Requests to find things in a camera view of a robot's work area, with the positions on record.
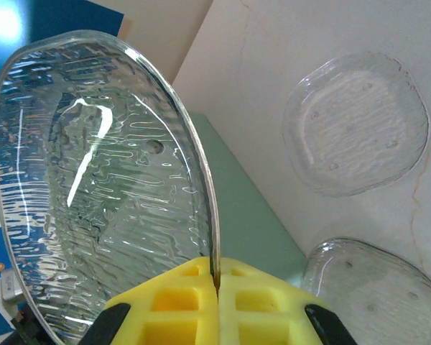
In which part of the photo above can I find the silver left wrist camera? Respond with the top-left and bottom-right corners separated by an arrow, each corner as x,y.
0,271 -> 27,310

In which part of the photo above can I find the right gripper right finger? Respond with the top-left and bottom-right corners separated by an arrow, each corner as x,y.
217,257 -> 358,345

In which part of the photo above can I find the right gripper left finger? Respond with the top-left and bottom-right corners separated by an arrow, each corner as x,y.
77,256 -> 220,345

